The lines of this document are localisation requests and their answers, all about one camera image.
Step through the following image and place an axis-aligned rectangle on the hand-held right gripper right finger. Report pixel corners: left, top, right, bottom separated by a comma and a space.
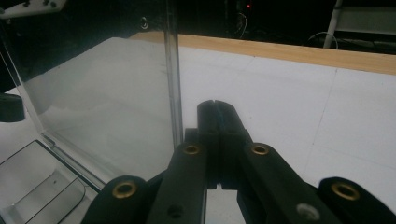
215, 100, 254, 191

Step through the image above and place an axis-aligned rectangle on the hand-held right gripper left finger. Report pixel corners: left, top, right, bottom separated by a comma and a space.
196, 99, 223, 190

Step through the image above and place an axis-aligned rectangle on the clear plastic compartment box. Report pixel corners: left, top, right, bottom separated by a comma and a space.
0, 0, 185, 224

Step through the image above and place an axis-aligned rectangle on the white table cover sheet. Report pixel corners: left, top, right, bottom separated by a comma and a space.
0, 36, 396, 224

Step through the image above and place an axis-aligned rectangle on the wooden table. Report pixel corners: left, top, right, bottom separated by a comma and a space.
128, 31, 396, 77

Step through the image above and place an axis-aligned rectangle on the white floor cable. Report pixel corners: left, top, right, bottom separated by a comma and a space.
307, 31, 340, 49

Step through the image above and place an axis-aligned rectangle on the white metal desk frame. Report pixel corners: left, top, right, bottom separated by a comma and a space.
322, 0, 396, 49

